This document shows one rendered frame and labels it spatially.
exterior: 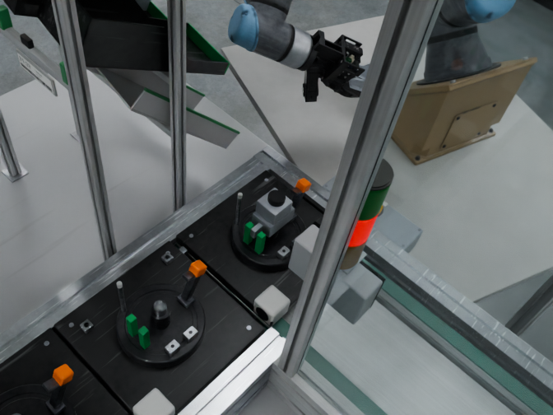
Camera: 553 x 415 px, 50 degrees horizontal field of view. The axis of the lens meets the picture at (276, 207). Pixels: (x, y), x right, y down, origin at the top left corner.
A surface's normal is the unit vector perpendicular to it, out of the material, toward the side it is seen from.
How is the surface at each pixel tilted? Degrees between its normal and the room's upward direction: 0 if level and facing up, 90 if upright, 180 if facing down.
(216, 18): 0
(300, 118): 0
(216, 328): 0
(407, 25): 90
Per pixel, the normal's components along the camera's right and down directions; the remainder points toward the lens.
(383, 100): -0.67, 0.53
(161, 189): 0.12, -0.61
